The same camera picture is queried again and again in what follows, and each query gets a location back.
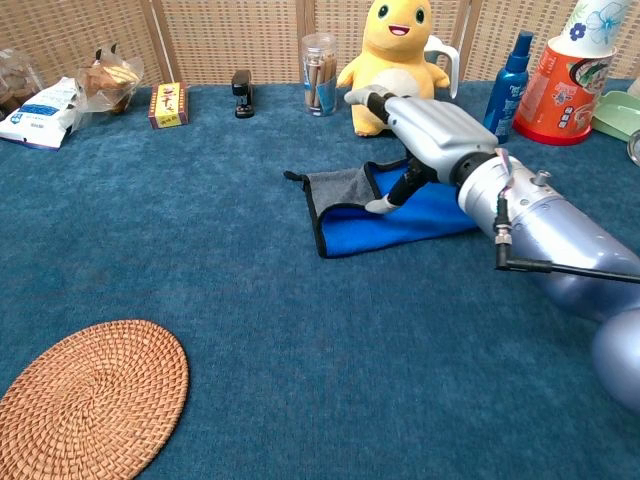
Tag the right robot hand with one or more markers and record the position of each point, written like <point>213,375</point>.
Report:
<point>440,135</point>

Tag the grey and blue cloth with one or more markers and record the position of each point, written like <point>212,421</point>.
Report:
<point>360,235</point>

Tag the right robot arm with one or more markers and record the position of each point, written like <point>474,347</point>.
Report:
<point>550,235</point>

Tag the white plastic pitcher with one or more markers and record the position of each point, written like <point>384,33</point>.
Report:
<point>452,65</point>

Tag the blue spray bottle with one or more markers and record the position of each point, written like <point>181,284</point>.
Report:
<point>507,95</point>

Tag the yellow plush toy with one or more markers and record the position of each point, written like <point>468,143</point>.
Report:
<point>395,30</point>

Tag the red instant noodle cup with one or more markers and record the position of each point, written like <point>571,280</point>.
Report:
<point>555,95</point>

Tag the clear jar of biscuit sticks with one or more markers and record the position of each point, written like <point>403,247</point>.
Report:
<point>319,75</point>

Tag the green plastic tray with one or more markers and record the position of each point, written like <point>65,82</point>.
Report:
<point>617,112</point>

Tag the paper cup with blue flowers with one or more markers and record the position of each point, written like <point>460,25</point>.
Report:
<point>595,25</point>

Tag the metal spoon with round bowl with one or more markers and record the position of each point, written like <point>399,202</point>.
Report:
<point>635,147</point>

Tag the beige bowl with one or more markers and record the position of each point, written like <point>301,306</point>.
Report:
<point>635,86</point>

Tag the black stapler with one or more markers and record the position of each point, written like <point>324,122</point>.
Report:
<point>242,90</point>

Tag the rattan folding screen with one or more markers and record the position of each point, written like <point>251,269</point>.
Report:
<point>225,40</point>

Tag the blue table cloth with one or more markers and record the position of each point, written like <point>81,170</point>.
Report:
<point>250,300</point>

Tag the yellow and red box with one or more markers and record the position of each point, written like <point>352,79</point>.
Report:
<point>169,105</point>

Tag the bread in clear bag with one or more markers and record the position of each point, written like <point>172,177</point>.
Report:
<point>107,80</point>

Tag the white and blue snack bag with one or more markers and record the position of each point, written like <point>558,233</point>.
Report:
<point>37,117</point>

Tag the clear box of pastries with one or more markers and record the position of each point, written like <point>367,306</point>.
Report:
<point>15,80</point>

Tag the round woven rattan mat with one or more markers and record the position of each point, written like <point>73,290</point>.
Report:
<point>90,400</point>

